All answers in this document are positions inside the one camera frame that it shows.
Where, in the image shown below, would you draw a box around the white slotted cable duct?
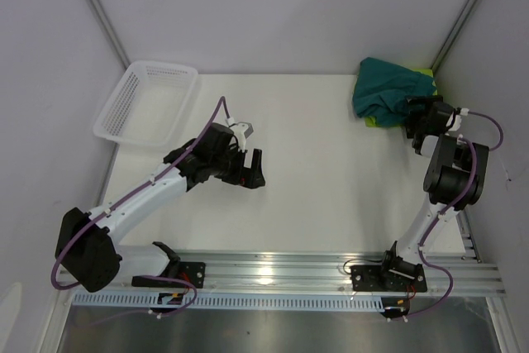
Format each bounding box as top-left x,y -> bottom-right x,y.
72,290 -> 398,312

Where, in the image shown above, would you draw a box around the aluminium frame post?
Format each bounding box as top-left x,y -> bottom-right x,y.
85,0 -> 131,69
431,0 -> 481,74

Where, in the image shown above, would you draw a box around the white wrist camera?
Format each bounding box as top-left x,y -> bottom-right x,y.
226,117 -> 254,152
446,107 -> 469,131

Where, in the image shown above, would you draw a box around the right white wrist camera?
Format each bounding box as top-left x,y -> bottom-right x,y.
446,107 -> 469,131

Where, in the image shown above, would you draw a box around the right aluminium frame post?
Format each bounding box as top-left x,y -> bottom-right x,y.
431,0 -> 481,74

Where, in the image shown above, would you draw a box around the aluminium mounting rail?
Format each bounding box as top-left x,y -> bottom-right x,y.
55,251 -> 508,294

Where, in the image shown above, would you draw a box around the teal green shorts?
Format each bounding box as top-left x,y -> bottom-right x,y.
351,56 -> 435,127

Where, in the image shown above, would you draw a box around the left aluminium frame post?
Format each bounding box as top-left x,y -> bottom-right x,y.
85,0 -> 131,69

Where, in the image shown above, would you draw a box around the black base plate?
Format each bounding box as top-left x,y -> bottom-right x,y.
131,261 -> 207,289
343,263 -> 427,293

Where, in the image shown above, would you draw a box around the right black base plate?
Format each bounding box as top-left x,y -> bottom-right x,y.
343,263 -> 427,293

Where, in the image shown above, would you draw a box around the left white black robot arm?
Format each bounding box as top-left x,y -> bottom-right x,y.
55,119 -> 265,293

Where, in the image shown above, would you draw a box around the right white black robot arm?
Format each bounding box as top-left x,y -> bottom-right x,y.
377,95 -> 491,290

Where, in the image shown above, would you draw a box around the white plastic basket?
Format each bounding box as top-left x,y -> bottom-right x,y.
93,60 -> 198,148

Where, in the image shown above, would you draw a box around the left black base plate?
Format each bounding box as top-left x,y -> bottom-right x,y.
131,261 -> 207,289

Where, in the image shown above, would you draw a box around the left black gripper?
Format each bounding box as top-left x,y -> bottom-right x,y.
211,144 -> 264,189

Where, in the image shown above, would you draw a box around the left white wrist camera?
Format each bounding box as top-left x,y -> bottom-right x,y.
226,117 -> 254,152

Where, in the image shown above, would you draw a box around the lime green shorts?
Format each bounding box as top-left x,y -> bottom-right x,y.
363,67 -> 438,127

